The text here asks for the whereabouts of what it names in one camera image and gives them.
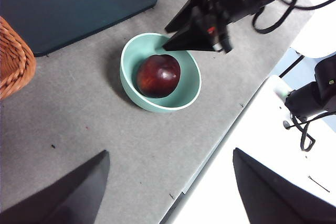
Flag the black looped base cable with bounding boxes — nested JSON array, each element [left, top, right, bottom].
[[282, 111, 336, 153]]

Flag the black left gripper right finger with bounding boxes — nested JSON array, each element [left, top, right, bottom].
[[233, 147, 336, 224]]

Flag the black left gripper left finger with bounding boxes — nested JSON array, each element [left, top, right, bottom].
[[0, 150, 110, 224]]

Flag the white robot cart deck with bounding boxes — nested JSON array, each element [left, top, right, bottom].
[[167, 74, 336, 224]]

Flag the dark purple plum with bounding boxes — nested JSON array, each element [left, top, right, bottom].
[[135, 54, 182, 99]]

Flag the black rectangular tray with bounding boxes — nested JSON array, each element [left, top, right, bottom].
[[0, 0, 158, 57]]

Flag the white plastic panel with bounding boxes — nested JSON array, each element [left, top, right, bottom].
[[290, 0, 336, 59]]

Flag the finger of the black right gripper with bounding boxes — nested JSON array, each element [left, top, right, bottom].
[[164, 0, 203, 33], [162, 15, 220, 53]]

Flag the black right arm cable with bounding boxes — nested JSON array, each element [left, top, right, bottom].
[[251, 0, 336, 35]]

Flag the brown wicker basket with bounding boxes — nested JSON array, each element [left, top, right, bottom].
[[0, 16, 37, 101]]

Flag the teal ceramic bowl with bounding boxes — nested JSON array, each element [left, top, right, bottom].
[[119, 32, 202, 113]]

